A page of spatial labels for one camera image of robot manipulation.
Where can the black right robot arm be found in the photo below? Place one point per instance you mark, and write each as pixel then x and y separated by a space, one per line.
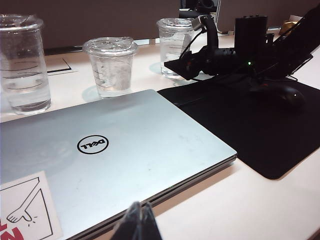
pixel 250 32

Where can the wide brown desk divider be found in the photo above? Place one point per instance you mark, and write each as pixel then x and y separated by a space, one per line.
pixel 100 17

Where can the short clear plastic cup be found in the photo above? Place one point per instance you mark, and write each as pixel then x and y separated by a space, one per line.
pixel 111 72

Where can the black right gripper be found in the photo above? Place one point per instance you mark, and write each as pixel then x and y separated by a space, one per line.
pixel 220 60

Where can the silver Dell laptop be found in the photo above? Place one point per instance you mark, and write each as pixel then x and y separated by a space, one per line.
pixel 112 155

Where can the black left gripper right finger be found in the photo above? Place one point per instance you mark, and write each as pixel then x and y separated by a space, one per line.
pixel 150 225

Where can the black computer mouse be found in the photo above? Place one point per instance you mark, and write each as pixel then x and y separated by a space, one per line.
pixel 282 96

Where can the tall clear plastic cup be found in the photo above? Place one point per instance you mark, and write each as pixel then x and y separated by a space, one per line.
pixel 25 75

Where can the brown white-edged desk divider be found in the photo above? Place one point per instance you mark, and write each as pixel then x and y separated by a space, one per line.
pixel 275 7

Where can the medium clear plastic cup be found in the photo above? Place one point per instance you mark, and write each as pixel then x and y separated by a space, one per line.
pixel 172 45

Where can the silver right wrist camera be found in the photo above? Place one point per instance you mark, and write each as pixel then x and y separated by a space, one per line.
pixel 202 22

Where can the grey divider foot bracket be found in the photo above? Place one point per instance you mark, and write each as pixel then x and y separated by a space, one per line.
pixel 147 41

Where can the black mouse pad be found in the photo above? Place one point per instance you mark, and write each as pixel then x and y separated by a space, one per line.
pixel 250 130

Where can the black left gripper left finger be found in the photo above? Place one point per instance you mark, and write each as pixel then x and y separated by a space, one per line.
pixel 127 225

